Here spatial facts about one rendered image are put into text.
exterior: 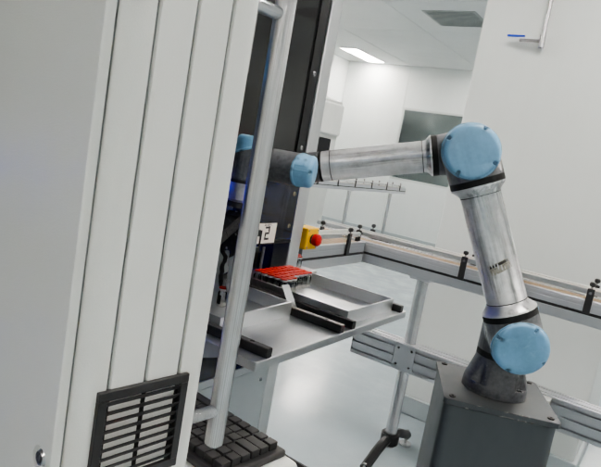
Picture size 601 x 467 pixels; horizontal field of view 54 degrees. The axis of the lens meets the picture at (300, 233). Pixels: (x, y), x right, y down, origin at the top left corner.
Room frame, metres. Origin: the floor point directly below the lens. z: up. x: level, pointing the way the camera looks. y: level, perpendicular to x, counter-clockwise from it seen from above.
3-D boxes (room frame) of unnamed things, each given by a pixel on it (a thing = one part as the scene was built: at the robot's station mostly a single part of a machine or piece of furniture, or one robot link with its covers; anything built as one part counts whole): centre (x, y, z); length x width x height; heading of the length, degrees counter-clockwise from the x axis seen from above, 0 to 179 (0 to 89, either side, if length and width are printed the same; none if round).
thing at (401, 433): (2.41, -0.54, 0.07); 0.50 x 0.08 x 0.14; 148
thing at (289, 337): (1.46, 0.05, 0.87); 0.70 x 0.48 x 0.02; 148
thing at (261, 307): (1.35, 0.20, 0.90); 0.34 x 0.26 x 0.04; 58
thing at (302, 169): (1.35, 0.04, 1.23); 0.11 x 0.11 x 0.08; 79
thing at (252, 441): (0.93, 0.16, 0.82); 0.40 x 0.14 x 0.02; 51
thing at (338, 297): (1.58, -0.08, 0.90); 0.34 x 0.26 x 0.04; 57
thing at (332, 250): (2.23, -0.05, 0.92); 0.69 x 0.16 x 0.16; 148
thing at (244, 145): (1.35, 0.14, 1.23); 0.09 x 0.08 x 0.11; 79
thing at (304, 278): (1.62, 0.00, 0.91); 0.18 x 0.02 x 0.05; 147
